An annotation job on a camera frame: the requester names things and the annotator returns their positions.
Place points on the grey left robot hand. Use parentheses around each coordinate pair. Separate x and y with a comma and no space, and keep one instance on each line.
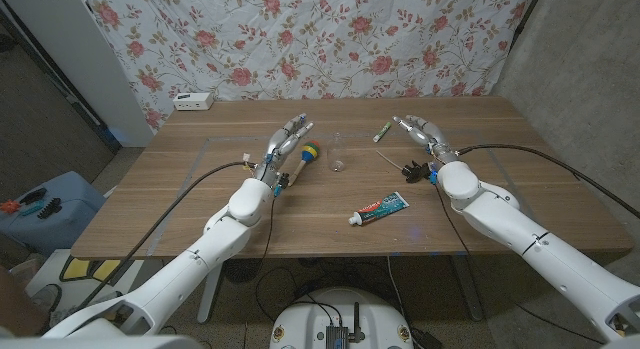
(280,149)

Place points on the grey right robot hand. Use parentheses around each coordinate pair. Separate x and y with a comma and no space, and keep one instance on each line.
(430,136)

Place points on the black pump top with tube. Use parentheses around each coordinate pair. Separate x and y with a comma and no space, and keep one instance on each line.
(415,171)

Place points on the clear dispenser bottle black pump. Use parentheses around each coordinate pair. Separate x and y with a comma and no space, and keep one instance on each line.
(337,164)

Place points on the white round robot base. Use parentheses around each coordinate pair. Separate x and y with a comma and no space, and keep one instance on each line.
(305,319)

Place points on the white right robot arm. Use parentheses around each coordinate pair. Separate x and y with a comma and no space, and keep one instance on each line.
(525,244)

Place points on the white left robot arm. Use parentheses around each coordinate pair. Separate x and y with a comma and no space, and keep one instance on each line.
(200,259)

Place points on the green Expo marker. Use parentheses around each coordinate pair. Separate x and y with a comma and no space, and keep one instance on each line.
(381,132)

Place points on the toothpaste tube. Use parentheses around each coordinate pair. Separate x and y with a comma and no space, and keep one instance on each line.
(380,209)

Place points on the colourful wooden maraca toy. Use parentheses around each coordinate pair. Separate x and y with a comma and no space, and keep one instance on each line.
(309,151)

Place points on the white power strip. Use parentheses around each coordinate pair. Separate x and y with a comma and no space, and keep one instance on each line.
(192,101)

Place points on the floral backdrop cloth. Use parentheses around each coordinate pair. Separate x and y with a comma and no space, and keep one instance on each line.
(325,49)

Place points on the black backdrop stand pole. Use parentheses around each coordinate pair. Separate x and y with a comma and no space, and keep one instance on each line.
(522,19)

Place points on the grey table leg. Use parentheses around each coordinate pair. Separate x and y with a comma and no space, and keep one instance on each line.
(467,289)

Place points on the white table leg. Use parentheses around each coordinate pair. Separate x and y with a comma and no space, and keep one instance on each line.
(209,294)

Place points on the black radio box with antenna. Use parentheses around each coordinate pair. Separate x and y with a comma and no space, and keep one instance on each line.
(337,336)

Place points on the black power adapter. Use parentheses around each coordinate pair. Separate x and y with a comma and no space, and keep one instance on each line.
(425,339)

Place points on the blue storage bin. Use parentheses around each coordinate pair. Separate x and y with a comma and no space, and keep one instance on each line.
(65,229)

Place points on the yellow black floor mat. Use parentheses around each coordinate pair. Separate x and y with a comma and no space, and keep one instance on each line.
(80,270)

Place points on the black toothed comb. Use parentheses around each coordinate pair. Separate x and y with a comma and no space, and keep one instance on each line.
(50,209)

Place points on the black plastic clip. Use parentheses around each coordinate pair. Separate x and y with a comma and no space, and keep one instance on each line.
(34,195)

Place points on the teal plastic tool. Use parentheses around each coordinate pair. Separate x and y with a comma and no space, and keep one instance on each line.
(32,209)

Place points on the white robot torso shell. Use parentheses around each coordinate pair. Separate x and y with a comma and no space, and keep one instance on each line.
(100,342)

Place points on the grey shoe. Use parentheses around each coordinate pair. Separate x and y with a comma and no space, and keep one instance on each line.
(47,299)

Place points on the person leg brown trousers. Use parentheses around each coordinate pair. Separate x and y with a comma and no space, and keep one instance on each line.
(17,304)

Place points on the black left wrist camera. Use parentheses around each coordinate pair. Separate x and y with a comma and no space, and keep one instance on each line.
(282,181)

